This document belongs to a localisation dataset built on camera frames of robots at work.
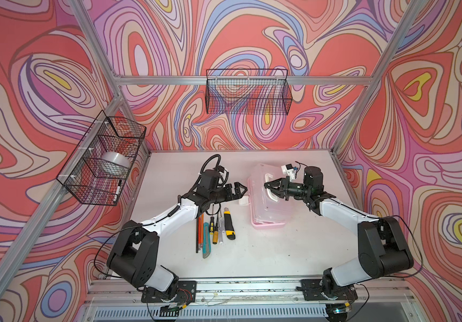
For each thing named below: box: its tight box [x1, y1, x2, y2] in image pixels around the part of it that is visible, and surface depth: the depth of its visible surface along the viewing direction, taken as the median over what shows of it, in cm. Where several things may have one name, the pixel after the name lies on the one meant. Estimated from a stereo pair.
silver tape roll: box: [101, 151, 131, 169], surface depth 75 cm
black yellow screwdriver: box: [209, 215, 215, 235], surface depth 90 cm
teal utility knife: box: [202, 222, 211, 259], surface depth 86 cm
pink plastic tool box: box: [247, 163, 291, 230], surface depth 82 cm
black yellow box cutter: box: [223, 207, 236, 241], surface depth 91 cm
